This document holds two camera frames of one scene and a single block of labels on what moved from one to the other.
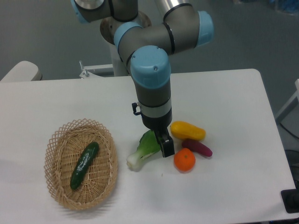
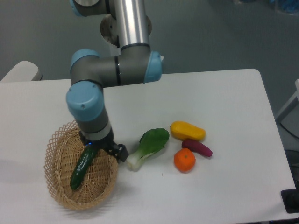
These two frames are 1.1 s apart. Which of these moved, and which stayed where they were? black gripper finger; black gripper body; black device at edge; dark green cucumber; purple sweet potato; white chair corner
Moved: black gripper finger; black gripper body
Stayed: white chair corner; black device at edge; purple sweet potato; dark green cucumber
